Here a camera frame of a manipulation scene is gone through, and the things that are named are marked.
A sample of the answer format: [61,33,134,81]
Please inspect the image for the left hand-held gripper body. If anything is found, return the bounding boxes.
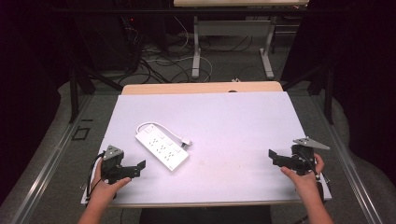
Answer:
[100,145,135,185]

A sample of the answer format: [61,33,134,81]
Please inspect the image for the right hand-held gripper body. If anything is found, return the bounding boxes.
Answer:
[289,136,332,175]

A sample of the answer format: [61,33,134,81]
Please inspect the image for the person's right hand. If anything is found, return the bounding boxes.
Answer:
[280,152,326,200]

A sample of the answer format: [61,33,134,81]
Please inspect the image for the person's left hand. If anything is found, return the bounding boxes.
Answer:
[88,158,133,207]

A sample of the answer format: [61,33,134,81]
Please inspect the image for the white power strip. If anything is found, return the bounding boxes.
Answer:
[134,123,191,173]

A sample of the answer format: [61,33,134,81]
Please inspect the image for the white table mat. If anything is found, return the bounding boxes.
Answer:
[80,91,332,207]

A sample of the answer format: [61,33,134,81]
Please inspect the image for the black metal stand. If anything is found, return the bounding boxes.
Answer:
[281,62,335,125]
[67,62,124,124]

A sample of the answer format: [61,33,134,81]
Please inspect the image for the wooden table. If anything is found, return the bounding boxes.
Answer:
[120,80,284,96]

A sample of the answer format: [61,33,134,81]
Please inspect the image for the black computer tower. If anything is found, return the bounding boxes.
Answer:
[73,12,143,73]

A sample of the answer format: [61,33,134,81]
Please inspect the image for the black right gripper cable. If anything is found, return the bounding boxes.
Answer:
[297,150,322,182]

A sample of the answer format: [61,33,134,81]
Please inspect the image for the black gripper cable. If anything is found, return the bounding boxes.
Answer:
[297,150,322,182]
[85,151,106,198]

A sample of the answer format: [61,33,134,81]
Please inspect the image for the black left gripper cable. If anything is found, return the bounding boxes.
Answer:
[85,151,106,198]

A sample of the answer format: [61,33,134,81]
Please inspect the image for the white power strip cable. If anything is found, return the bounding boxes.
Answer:
[135,121,193,150]

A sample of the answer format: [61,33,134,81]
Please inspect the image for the metal floor rail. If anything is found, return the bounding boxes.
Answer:
[307,92,384,224]
[10,94,94,224]

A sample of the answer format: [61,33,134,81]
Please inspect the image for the tangle of floor cables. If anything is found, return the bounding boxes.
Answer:
[120,15,255,85]

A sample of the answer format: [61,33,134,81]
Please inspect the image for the white metal frame desk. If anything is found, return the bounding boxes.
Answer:
[173,0,310,80]

